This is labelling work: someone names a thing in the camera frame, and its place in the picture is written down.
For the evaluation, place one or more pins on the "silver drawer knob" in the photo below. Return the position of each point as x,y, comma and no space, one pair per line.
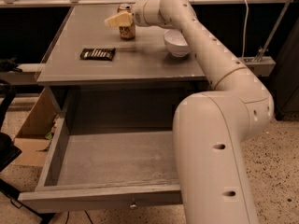
133,206

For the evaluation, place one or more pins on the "metal diagonal brace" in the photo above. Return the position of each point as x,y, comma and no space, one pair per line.
262,50

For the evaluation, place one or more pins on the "cardboard box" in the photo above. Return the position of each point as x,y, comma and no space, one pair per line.
31,138

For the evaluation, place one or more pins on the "grey wooden cabinet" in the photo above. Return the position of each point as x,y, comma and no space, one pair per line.
138,91

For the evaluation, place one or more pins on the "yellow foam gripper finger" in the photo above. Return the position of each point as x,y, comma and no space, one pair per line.
121,19

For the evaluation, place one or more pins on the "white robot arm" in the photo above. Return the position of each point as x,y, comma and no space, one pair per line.
209,127

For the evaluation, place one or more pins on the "orange soda can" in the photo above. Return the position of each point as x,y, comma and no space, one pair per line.
126,32

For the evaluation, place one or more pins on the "open grey top drawer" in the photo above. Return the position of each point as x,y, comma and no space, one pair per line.
106,170

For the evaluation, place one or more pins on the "dark snack bar wrapper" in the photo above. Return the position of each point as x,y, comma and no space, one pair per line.
98,54

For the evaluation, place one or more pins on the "white ceramic bowl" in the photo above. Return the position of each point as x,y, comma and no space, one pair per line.
175,43

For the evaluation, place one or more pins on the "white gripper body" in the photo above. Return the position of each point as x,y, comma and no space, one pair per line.
139,17

